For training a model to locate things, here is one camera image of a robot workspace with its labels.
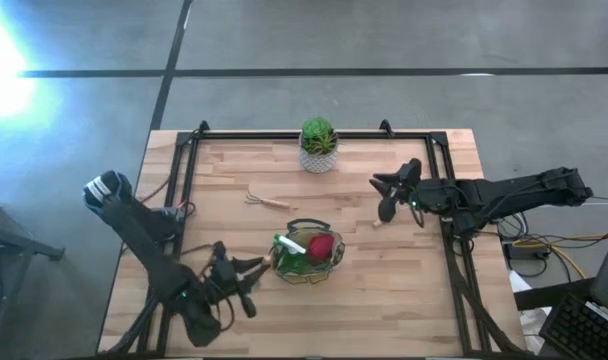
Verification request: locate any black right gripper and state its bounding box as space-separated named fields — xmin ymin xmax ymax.
xmin=369 ymin=173 xmax=428 ymax=224

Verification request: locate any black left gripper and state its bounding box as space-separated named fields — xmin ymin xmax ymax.
xmin=203 ymin=256 xmax=265 ymax=320

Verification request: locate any green white spray bottle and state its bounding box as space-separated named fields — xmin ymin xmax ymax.
xmin=273 ymin=233 xmax=308 ymax=274

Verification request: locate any red gardening glove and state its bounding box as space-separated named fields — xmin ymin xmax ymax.
xmin=307 ymin=233 xmax=336 ymax=264

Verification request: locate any beige green gardening bag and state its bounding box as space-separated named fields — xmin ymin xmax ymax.
xmin=269 ymin=217 xmax=347 ymax=286

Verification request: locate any succulent in patterned white pot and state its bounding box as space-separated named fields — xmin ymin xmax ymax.
xmin=298 ymin=116 xmax=340 ymax=175

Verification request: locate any dark side desk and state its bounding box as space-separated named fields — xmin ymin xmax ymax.
xmin=513 ymin=277 xmax=605 ymax=311

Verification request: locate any white paper sheet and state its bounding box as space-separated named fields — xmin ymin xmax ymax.
xmin=508 ymin=269 xmax=553 ymax=354

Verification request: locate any black side cart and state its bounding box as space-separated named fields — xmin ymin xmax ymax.
xmin=0 ymin=197 xmax=65 ymax=360

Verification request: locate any black keyboard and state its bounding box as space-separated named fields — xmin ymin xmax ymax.
xmin=538 ymin=291 xmax=608 ymax=360

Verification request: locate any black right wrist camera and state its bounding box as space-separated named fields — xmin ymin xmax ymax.
xmin=397 ymin=158 xmax=424 ymax=182

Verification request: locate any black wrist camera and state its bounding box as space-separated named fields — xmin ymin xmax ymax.
xmin=397 ymin=158 xmax=424 ymax=182
xmin=211 ymin=241 xmax=235 ymax=266

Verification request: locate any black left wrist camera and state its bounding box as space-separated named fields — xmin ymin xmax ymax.
xmin=211 ymin=241 xmax=235 ymax=266

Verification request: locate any wooden handled hand rake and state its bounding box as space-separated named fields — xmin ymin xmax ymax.
xmin=243 ymin=191 xmax=291 ymax=210

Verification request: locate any yellow cable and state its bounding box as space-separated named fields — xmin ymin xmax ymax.
xmin=512 ymin=233 xmax=608 ymax=280

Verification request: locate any black metal table frame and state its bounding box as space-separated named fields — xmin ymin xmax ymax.
xmin=103 ymin=119 xmax=523 ymax=357

